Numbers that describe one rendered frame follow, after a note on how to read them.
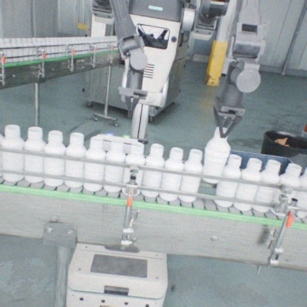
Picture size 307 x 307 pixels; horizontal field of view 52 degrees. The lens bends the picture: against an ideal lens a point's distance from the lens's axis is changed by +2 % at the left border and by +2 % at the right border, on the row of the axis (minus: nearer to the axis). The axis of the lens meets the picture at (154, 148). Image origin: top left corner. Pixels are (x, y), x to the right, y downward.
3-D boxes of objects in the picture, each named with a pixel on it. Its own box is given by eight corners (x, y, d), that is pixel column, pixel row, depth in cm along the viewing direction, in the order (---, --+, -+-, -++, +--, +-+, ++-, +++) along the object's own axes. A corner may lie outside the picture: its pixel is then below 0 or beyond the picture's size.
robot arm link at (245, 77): (262, 38, 81) (229, 33, 80) (280, 42, 70) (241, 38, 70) (250, 84, 86) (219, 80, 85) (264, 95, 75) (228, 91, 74)
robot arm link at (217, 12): (218, 2, 131) (205, 1, 130) (226, -13, 121) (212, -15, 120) (216, 24, 130) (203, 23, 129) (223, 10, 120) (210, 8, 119)
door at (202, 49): (190, 61, 1238) (202, 2, 1155) (190, 60, 1247) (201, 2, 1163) (214, 65, 1244) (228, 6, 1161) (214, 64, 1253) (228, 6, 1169)
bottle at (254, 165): (254, 210, 98) (270, 164, 92) (240, 213, 95) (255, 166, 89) (241, 199, 103) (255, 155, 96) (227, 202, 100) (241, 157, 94)
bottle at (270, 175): (258, 201, 104) (272, 157, 97) (272, 211, 99) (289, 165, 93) (245, 204, 101) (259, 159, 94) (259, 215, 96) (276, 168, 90)
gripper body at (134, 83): (147, 96, 104) (150, 74, 104) (117, 92, 104) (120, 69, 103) (147, 98, 111) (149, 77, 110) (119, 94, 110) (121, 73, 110)
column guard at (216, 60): (205, 84, 825) (214, 41, 781) (202, 81, 861) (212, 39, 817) (219, 86, 827) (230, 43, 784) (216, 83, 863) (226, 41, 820)
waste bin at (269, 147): (253, 207, 292) (274, 145, 267) (240, 183, 334) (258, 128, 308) (301, 214, 295) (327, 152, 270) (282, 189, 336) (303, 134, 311)
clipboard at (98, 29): (91, 37, 452) (92, 12, 439) (105, 40, 447) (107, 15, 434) (89, 37, 448) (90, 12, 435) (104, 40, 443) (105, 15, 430)
